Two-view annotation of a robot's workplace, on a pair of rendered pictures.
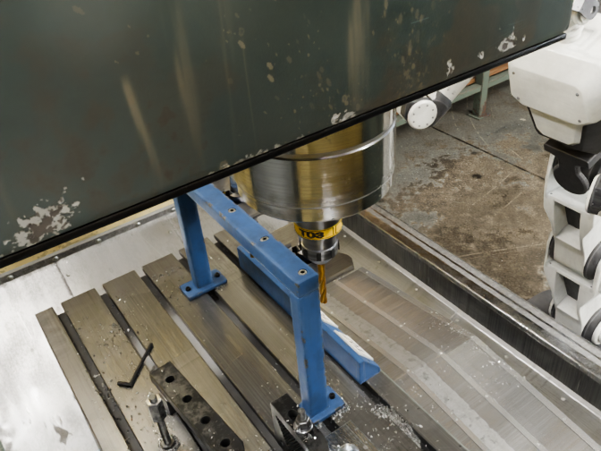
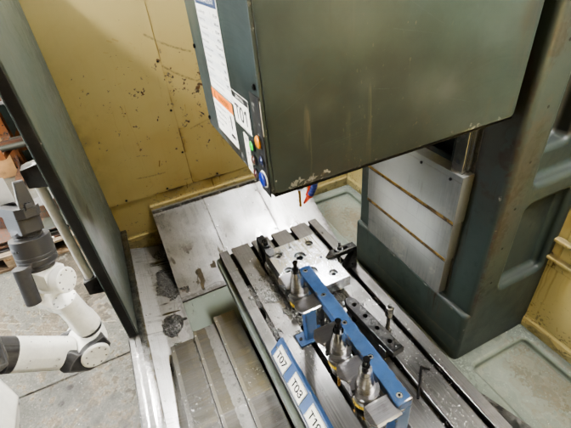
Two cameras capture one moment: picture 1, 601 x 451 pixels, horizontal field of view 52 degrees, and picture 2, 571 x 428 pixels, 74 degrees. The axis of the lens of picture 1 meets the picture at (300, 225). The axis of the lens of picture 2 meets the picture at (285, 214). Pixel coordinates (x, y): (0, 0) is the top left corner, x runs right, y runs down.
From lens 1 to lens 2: 154 cm
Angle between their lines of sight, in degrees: 108
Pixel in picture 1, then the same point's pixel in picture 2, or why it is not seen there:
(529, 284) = not seen: outside the picture
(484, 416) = (219, 374)
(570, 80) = (14, 403)
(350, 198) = not seen: hidden behind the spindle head
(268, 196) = not seen: hidden behind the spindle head
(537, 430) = (196, 369)
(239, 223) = (338, 309)
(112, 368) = (439, 383)
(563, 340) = (148, 397)
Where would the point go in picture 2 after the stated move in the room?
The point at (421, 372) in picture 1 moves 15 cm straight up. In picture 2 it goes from (240, 402) to (233, 378)
